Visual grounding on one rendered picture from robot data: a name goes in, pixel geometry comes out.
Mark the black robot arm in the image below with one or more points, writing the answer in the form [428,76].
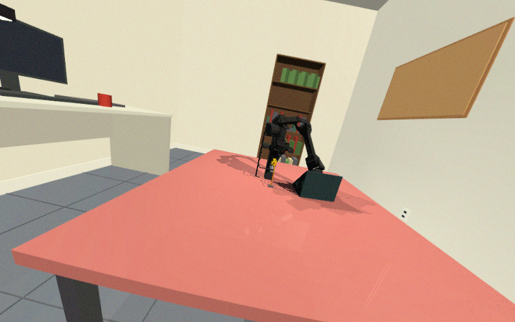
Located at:
[279,127]

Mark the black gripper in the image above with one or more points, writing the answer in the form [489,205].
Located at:
[272,147]

